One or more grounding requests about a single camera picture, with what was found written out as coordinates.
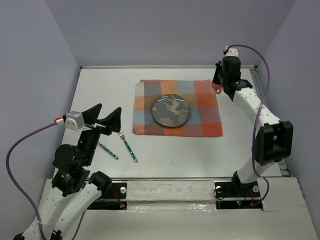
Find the orange grey checkered cloth napkin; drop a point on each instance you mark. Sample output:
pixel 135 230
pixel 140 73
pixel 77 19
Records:
pixel 204 120

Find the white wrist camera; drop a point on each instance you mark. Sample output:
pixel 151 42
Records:
pixel 230 52
pixel 73 121

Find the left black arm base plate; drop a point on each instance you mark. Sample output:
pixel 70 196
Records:
pixel 114 200

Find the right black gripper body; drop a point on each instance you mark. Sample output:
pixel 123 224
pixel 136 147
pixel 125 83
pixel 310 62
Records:
pixel 224 79

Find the aluminium table edge rail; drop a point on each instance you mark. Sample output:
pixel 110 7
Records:
pixel 148 67

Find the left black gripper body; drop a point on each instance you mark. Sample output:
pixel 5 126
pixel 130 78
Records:
pixel 89 139

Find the white front cover panel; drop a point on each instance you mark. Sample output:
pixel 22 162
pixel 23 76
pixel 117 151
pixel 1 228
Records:
pixel 187 210

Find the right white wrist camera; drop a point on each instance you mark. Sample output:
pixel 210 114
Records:
pixel 230 52

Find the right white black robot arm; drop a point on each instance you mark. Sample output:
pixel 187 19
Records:
pixel 272 138

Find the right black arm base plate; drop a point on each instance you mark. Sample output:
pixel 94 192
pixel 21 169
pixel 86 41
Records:
pixel 229 198

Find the fork with teal handle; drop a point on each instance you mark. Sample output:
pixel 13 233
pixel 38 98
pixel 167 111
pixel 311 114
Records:
pixel 123 138

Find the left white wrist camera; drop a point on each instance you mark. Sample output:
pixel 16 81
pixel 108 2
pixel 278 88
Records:
pixel 73 121

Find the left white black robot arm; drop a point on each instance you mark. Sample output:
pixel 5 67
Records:
pixel 73 188

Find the spoon with teal handle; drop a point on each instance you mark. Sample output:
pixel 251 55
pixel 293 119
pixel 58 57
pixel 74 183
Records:
pixel 108 151

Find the dark round deer plate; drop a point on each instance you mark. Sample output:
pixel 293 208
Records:
pixel 171 111

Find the red white paper cup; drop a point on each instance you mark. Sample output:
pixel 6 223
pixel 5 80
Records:
pixel 218 88

